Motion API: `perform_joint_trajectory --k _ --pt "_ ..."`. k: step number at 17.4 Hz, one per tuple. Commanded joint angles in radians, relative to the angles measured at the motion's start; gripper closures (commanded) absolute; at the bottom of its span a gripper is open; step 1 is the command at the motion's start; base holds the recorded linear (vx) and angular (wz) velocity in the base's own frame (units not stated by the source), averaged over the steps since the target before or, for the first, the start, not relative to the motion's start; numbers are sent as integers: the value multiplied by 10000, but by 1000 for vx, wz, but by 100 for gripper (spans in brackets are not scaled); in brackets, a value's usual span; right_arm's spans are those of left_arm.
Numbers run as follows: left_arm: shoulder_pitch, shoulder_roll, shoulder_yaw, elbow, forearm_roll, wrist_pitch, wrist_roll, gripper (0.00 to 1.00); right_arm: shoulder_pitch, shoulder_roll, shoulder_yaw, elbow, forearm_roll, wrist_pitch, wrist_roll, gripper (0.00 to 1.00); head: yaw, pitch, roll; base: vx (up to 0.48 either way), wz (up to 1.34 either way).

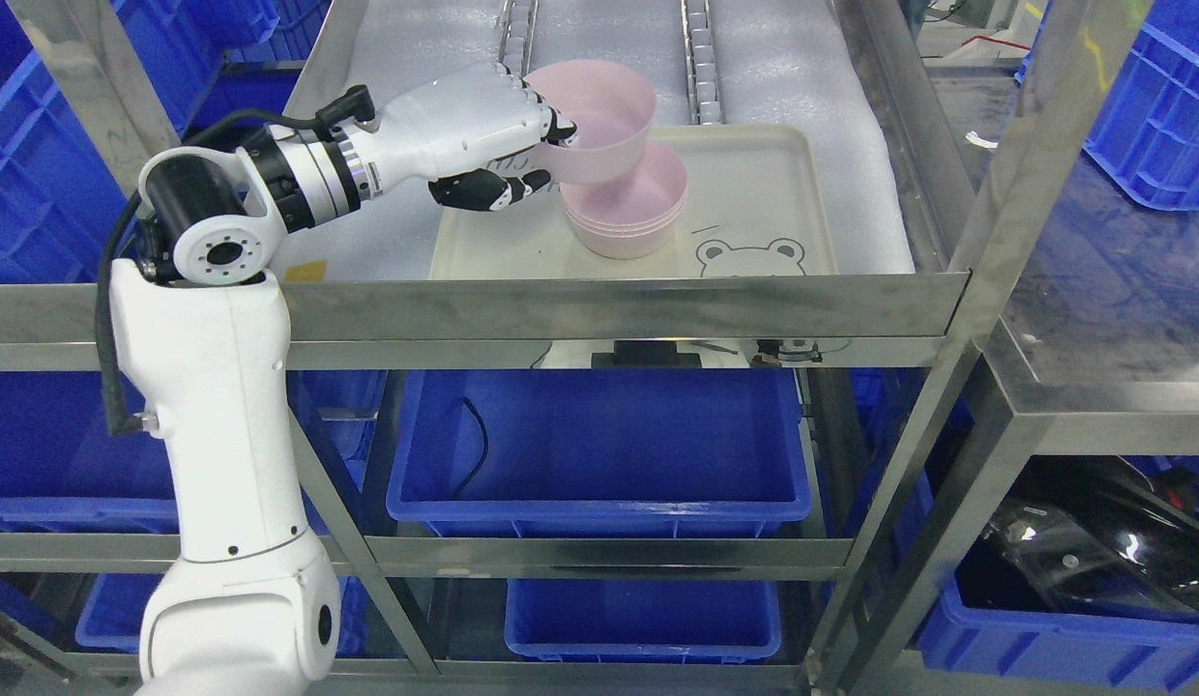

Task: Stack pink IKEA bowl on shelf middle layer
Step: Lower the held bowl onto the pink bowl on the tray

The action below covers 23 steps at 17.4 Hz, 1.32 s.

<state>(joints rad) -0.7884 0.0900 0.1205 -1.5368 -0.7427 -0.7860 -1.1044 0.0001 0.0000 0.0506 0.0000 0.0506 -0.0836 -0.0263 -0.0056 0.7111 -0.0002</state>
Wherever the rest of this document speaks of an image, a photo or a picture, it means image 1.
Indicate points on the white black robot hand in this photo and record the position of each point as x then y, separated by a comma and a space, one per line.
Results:
449, 130

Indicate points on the black helmet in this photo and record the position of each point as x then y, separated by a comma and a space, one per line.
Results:
1106, 535

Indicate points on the pink ikea bowl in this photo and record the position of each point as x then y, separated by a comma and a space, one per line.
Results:
612, 107

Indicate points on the blue bin shelf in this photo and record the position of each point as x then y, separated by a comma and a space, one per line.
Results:
635, 453
680, 622

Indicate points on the steel shelf rack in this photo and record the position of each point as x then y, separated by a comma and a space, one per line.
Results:
984, 407

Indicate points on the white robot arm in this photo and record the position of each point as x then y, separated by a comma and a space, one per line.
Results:
198, 324

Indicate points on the blue bin lower left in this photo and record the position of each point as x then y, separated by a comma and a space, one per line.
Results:
1115, 652

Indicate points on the stacked pink bowls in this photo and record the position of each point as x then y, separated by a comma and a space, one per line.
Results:
630, 216

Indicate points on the blue bin shelf lower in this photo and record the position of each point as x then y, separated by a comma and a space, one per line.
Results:
635, 453

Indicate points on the beige bear tray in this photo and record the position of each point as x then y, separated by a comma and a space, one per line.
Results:
753, 209

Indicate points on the blue bin shelf bottom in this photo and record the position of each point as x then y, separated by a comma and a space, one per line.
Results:
680, 622

